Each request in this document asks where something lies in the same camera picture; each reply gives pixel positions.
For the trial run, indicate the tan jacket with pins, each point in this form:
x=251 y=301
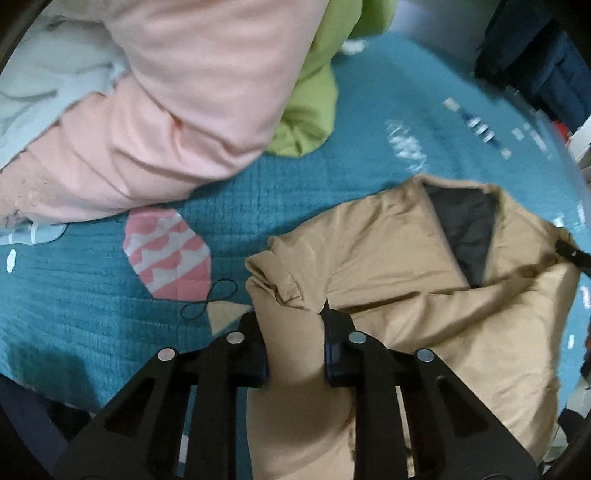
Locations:
x=415 y=295

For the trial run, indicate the green garment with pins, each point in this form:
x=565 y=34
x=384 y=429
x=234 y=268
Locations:
x=314 y=92

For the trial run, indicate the dark blue clothes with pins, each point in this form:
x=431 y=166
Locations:
x=540 y=50

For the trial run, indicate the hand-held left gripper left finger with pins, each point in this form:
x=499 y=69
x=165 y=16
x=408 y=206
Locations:
x=256 y=364

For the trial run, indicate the teal printed blanket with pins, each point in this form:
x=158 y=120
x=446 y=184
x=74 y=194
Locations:
x=360 y=152

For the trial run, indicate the light blue garment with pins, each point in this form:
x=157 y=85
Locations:
x=41 y=87

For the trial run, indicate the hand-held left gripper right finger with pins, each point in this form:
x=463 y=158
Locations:
x=333 y=364

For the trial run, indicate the pink garment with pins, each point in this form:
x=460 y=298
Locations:
x=161 y=115

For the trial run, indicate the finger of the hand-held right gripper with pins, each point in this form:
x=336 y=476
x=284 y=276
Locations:
x=575 y=254

